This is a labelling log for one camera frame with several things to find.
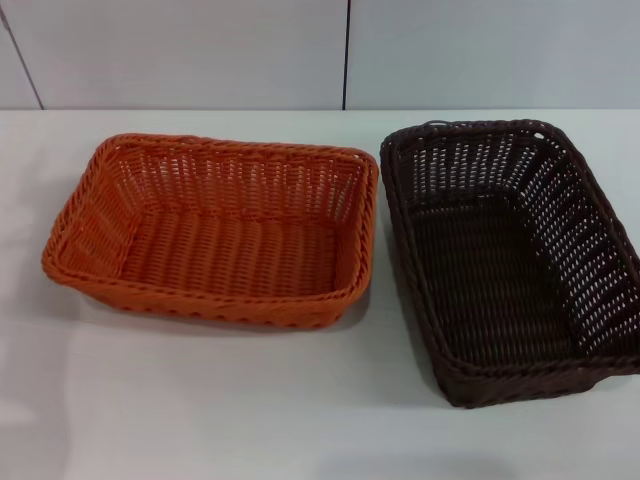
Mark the dark brown woven plastic basket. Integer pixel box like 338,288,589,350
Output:
378,118,640,410

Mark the orange woven plastic basket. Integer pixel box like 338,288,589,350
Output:
40,132,381,329

